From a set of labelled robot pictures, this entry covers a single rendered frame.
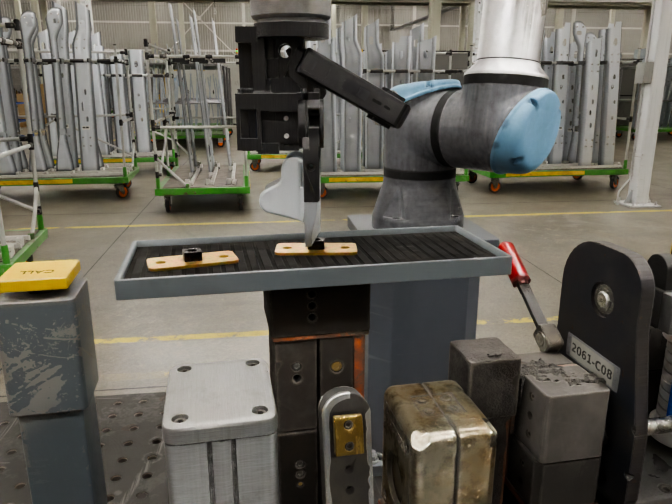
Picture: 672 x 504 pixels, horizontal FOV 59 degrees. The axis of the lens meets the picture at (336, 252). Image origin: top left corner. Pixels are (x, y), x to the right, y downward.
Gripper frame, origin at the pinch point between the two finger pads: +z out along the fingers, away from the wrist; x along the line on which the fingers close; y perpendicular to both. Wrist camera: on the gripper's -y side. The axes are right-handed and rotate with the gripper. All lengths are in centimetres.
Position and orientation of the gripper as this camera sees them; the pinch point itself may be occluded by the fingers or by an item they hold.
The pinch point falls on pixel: (315, 231)
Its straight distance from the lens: 61.7
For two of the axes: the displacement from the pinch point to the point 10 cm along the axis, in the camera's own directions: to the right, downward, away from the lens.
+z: 0.0, 9.6, 2.7
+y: -10.0, 0.0, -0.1
